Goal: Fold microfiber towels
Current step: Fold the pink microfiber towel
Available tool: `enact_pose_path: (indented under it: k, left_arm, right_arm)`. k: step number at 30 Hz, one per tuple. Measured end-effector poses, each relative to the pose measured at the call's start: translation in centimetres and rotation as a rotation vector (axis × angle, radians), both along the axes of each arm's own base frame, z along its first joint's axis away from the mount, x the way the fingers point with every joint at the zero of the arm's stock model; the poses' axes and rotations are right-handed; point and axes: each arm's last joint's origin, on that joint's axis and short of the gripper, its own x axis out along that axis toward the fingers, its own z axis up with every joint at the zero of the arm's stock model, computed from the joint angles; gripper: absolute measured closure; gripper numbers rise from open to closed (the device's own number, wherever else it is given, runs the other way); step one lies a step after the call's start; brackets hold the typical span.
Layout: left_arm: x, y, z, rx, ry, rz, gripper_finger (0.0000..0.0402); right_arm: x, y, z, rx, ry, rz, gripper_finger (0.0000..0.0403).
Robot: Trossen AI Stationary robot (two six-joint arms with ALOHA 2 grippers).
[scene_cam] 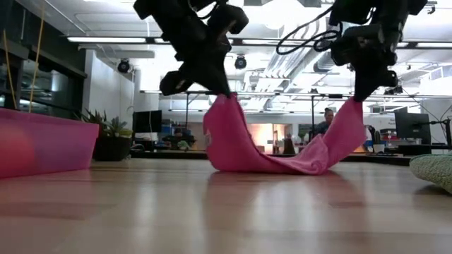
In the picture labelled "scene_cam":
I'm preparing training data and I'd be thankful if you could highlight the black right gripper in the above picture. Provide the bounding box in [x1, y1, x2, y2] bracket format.
[330, 20, 403, 103]

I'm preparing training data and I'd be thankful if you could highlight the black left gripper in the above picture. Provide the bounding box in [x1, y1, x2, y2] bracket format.
[160, 3, 250, 98]

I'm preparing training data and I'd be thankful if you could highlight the pink microfiber towel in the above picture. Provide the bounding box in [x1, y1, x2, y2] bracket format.
[203, 93, 367, 176]

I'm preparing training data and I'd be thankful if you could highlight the green microfiber towel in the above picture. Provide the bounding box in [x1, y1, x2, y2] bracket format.
[409, 153, 452, 195]

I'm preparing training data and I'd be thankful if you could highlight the pink translucent plastic tray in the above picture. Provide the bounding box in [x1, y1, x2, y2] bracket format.
[0, 107, 100, 179]

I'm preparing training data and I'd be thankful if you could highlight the person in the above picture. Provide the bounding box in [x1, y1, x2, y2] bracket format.
[315, 107, 335, 137]

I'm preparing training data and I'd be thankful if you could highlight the black computer monitor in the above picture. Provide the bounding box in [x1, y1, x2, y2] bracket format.
[394, 111, 432, 145]
[132, 109, 163, 134]

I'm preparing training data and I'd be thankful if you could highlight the long ceiling light strip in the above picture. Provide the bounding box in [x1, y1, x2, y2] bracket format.
[66, 36, 452, 49]

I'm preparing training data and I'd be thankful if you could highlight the potted succulent plant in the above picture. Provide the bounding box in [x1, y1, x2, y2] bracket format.
[72, 108, 134, 162]

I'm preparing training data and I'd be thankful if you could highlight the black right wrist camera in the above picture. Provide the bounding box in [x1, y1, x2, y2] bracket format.
[383, 69, 399, 88]

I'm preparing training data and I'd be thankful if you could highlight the black background gantry frame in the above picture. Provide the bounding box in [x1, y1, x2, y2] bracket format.
[183, 90, 220, 142]
[310, 93, 363, 142]

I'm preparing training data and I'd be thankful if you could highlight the black metal table frame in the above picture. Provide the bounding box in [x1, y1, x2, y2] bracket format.
[130, 150, 414, 167]

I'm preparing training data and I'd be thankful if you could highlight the yellow extension cable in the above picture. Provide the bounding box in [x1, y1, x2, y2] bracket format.
[2, 0, 47, 113]

